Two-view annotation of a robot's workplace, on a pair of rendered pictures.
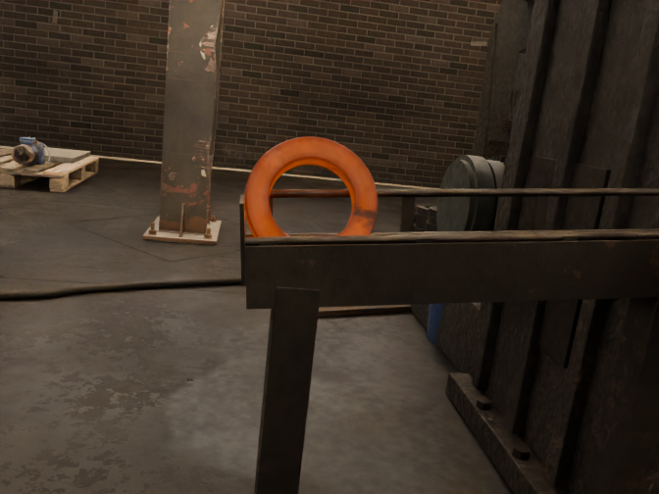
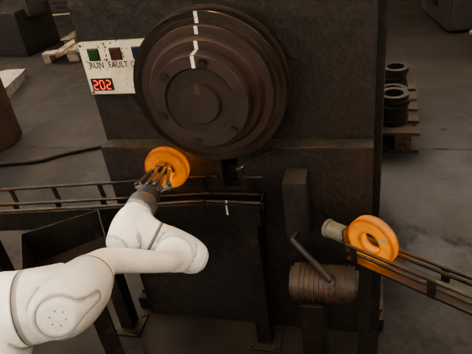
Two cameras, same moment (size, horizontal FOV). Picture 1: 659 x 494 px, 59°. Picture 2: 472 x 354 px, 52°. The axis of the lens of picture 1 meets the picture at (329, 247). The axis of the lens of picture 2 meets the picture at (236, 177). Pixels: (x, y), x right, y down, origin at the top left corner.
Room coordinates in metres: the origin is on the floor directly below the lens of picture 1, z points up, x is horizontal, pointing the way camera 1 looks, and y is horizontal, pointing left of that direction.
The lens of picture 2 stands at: (-0.28, -1.70, 1.65)
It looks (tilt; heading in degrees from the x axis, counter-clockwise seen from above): 32 degrees down; 26
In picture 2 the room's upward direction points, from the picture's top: 8 degrees counter-clockwise
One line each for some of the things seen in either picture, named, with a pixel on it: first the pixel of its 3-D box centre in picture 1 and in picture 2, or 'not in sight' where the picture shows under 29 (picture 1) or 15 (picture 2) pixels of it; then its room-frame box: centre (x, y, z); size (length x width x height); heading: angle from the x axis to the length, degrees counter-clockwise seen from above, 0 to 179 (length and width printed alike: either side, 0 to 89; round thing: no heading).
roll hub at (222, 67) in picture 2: not in sight; (201, 100); (0.85, -1.06, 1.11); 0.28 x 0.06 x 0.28; 99
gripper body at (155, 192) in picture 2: not in sight; (149, 192); (0.76, -0.87, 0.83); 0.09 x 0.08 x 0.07; 9
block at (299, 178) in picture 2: not in sight; (297, 204); (1.00, -1.28, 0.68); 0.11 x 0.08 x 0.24; 9
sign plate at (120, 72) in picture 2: not in sight; (120, 67); (1.00, -0.69, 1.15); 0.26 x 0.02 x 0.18; 99
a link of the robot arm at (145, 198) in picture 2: not in sight; (141, 206); (0.69, -0.88, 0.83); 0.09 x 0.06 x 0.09; 99
